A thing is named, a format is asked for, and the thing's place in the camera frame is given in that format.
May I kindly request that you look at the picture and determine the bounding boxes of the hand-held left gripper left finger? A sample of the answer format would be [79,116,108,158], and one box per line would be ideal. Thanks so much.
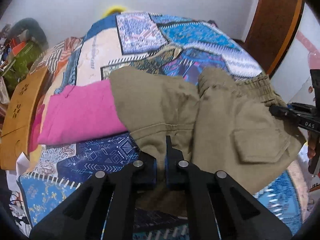
[29,152,158,240]

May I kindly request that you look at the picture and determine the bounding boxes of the khaki pants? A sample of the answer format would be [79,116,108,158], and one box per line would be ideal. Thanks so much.
[109,66,307,217]

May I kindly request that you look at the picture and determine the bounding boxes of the yellow curved headboard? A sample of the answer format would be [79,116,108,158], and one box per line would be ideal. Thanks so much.
[101,4,128,18]

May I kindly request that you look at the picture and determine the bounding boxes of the pile of clutter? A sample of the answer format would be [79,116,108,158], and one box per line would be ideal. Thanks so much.
[0,24,18,55]

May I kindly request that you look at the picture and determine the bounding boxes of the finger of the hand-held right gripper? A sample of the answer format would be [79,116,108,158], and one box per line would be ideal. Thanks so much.
[269,106,304,126]
[286,102,319,113]

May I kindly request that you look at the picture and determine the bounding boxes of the wooden lap desk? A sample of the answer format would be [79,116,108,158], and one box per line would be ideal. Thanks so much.
[0,66,50,171]

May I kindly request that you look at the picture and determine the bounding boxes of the pink folded cloth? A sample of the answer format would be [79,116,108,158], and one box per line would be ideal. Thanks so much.
[29,80,129,153]

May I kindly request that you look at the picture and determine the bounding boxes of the grey long pillow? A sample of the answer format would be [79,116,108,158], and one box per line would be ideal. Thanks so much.
[11,17,49,50]

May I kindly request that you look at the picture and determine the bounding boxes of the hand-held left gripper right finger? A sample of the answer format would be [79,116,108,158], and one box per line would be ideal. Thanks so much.
[165,135,293,240]

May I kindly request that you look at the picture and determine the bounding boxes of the patchwork printed blanket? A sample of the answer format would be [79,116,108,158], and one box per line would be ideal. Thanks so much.
[7,11,304,240]

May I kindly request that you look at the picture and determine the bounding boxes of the green patterned bag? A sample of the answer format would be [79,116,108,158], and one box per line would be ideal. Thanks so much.
[0,42,43,93]

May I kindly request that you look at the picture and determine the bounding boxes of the striped orange blanket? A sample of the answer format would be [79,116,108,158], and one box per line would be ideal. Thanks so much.
[30,36,84,75]

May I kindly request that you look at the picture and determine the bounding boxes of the person's right hand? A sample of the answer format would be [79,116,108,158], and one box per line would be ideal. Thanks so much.
[307,132,317,160]

